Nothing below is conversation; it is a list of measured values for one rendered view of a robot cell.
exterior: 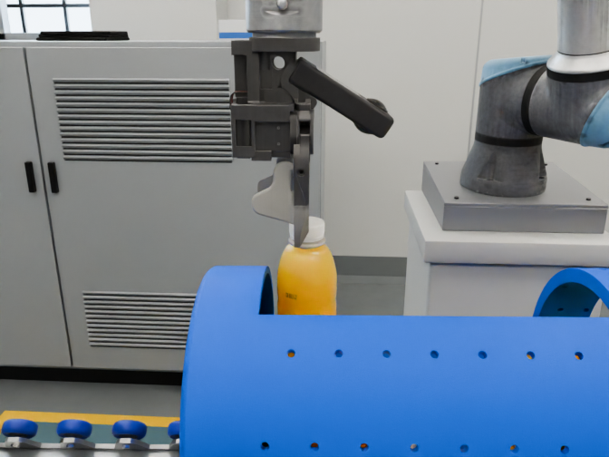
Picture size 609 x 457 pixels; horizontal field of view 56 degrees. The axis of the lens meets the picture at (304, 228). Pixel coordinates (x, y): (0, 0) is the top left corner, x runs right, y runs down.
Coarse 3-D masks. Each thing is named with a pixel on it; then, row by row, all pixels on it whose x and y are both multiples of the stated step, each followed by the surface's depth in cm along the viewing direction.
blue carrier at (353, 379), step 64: (192, 320) 53; (256, 320) 53; (320, 320) 53; (384, 320) 53; (448, 320) 53; (512, 320) 52; (576, 320) 52; (192, 384) 50; (256, 384) 50; (320, 384) 49; (384, 384) 49; (448, 384) 49; (512, 384) 49; (576, 384) 49; (192, 448) 49; (256, 448) 49; (320, 448) 49; (384, 448) 48; (448, 448) 48; (576, 448) 48
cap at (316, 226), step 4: (312, 220) 63; (316, 220) 63; (320, 220) 62; (292, 224) 62; (312, 224) 61; (316, 224) 61; (320, 224) 61; (292, 228) 62; (312, 228) 61; (316, 228) 61; (320, 228) 61; (292, 232) 62; (308, 232) 61; (312, 232) 61; (316, 232) 61; (320, 232) 61; (292, 236) 62; (308, 236) 61; (312, 236) 61; (316, 236) 61; (320, 236) 62; (304, 240) 61; (308, 240) 61; (312, 240) 61; (316, 240) 62
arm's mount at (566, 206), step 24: (432, 168) 116; (456, 168) 116; (552, 168) 115; (432, 192) 109; (456, 192) 101; (552, 192) 101; (576, 192) 101; (456, 216) 97; (480, 216) 97; (504, 216) 96; (528, 216) 96; (552, 216) 96; (576, 216) 96; (600, 216) 95
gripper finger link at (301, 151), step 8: (304, 128) 57; (304, 136) 55; (296, 144) 56; (304, 144) 55; (296, 152) 55; (304, 152) 55; (296, 160) 55; (304, 160) 55; (296, 168) 55; (304, 168) 55; (296, 176) 56; (304, 176) 56; (296, 184) 57; (304, 184) 56; (296, 192) 57; (304, 192) 57; (296, 200) 57; (304, 200) 57
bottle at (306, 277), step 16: (288, 240) 63; (320, 240) 62; (288, 256) 62; (304, 256) 61; (320, 256) 62; (288, 272) 62; (304, 272) 61; (320, 272) 61; (336, 272) 64; (288, 288) 62; (304, 288) 61; (320, 288) 62; (336, 288) 64; (288, 304) 63; (304, 304) 62; (320, 304) 62
